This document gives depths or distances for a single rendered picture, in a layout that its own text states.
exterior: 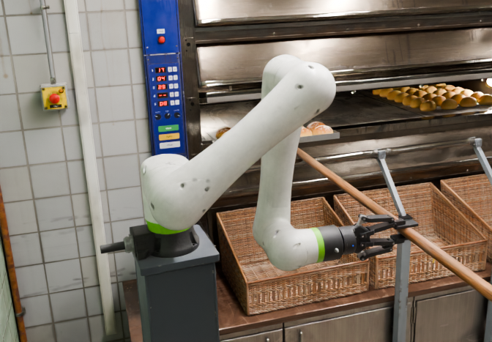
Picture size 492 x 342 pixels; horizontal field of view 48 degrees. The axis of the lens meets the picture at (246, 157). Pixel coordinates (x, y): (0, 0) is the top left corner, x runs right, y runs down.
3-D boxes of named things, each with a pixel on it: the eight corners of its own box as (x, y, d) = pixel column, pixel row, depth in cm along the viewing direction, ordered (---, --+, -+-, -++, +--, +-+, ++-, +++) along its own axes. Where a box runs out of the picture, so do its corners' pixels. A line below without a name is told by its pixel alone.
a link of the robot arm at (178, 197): (140, 212, 120) (325, 53, 123) (133, 187, 135) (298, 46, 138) (179, 250, 126) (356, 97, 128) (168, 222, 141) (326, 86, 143)
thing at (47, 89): (44, 108, 230) (40, 83, 227) (69, 105, 232) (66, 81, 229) (43, 111, 223) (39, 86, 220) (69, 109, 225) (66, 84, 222)
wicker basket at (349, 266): (217, 264, 269) (213, 211, 261) (323, 245, 284) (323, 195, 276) (246, 318, 225) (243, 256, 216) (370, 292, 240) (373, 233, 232)
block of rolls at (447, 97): (370, 94, 354) (370, 85, 352) (435, 87, 366) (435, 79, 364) (424, 113, 298) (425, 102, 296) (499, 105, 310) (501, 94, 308)
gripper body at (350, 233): (332, 221, 151) (362, 217, 154) (331, 250, 154) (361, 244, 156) (344, 232, 145) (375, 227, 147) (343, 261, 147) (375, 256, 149)
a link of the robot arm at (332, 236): (326, 269, 144) (326, 236, 141) (308, 250, 155) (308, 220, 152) (347, 266, 146) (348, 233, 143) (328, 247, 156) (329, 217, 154)
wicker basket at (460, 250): (330, 244, 285) (331, 193, 277) (427, 229, 299) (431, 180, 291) (375, 291, 240) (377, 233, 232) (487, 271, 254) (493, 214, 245)
